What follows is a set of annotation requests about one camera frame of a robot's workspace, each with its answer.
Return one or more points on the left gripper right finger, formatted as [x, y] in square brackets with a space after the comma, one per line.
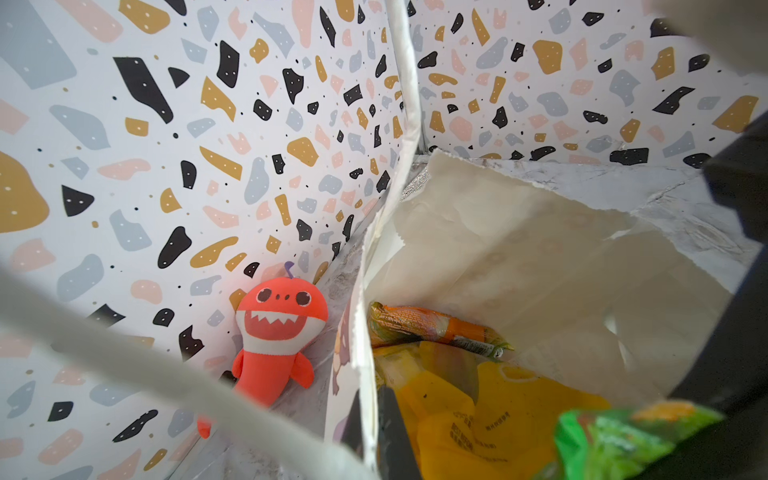
[395, 455]

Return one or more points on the white printed paper bag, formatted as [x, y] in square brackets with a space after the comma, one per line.
[159, 159]

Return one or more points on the red shark plush toy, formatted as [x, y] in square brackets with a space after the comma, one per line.
[277, 320]

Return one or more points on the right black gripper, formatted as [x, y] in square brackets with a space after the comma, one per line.
[730, 374]

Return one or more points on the orange snack stick packet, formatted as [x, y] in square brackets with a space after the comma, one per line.
[389, 326]

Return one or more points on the yellow chips packet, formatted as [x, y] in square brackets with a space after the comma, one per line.
[468, 417]

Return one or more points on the green snack packet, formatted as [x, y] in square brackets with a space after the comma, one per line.
[623, 443]

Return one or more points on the right corner aluminium post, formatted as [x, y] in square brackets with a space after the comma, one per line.
[415, 110]

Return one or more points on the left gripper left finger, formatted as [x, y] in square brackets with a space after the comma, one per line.
[352, 434]

